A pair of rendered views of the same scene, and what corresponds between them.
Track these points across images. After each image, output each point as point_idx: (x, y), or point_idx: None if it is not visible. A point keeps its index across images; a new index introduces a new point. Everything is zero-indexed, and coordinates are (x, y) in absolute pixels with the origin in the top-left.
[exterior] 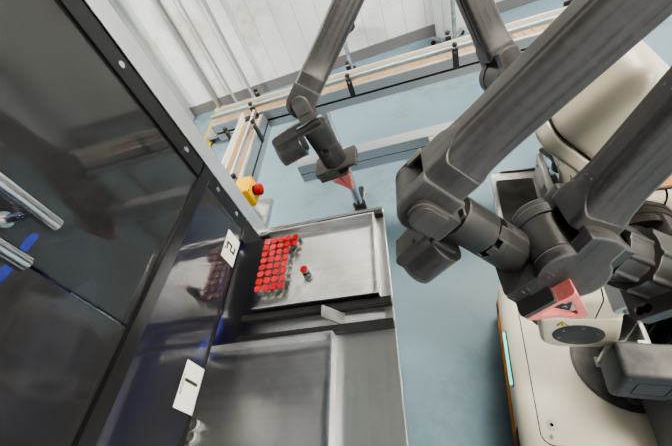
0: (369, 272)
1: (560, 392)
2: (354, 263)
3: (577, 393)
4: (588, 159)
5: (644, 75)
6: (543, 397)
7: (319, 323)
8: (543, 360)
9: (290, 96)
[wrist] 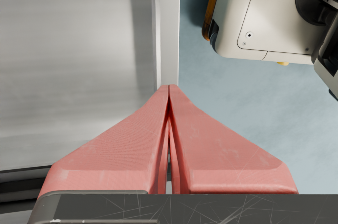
0: (134, 87)
1: (270, 9)
2: (94, 63)
3: (283, 10)
4: None
5: None
6: (254, 13)
7: (40, 169)
8: None
9: None
